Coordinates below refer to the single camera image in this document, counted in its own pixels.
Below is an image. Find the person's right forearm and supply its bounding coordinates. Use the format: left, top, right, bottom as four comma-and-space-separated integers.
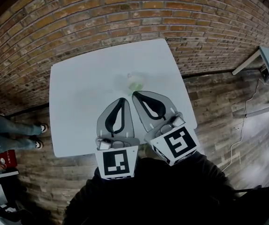
172, 150, 239, 198

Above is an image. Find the white cable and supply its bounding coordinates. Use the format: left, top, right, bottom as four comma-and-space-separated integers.
221, 78, 269, 172

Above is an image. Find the person's black clothing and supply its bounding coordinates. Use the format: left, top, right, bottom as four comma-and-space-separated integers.
65, 157, 240, 225

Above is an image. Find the clear plastic cup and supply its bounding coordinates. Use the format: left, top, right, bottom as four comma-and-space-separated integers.
127, 71, 147, 92

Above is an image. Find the white flat box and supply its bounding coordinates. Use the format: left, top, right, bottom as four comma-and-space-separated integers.
0, 167, 20, 180

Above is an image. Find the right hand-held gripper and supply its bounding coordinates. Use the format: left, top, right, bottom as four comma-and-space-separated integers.
132, 90, 201, 167

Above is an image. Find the person's left forearm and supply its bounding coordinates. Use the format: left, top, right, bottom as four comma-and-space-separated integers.
65, 167, 109, 225

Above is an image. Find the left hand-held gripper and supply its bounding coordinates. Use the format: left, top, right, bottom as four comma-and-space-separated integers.
94, 97, 141, 180

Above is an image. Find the black floor socket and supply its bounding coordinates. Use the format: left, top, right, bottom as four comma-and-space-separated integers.
260, 66, 269, 82

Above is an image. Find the black chair base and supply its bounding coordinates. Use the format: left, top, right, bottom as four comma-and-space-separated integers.
0, 179, 52, 224

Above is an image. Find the black rod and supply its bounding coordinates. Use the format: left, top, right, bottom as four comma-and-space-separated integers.
234, 183, 269, 195

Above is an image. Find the red box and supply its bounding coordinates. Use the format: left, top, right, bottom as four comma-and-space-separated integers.
0, 149, 17, 169

